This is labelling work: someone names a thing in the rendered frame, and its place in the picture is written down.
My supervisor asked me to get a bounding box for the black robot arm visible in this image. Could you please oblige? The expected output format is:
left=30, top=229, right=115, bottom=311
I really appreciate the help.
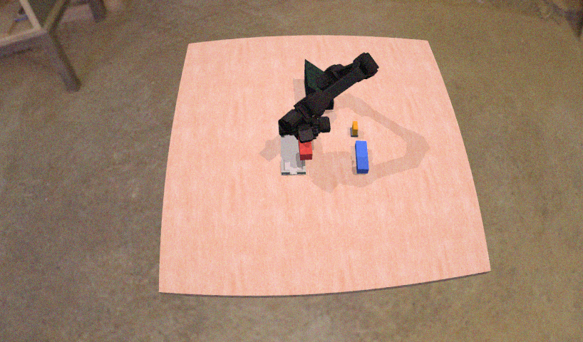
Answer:
left=279, top=52, right=379, bottom=143

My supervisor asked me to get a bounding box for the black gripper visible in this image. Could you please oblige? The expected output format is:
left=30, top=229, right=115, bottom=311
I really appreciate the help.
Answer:
left=278, top=116, right=331, bottom=139

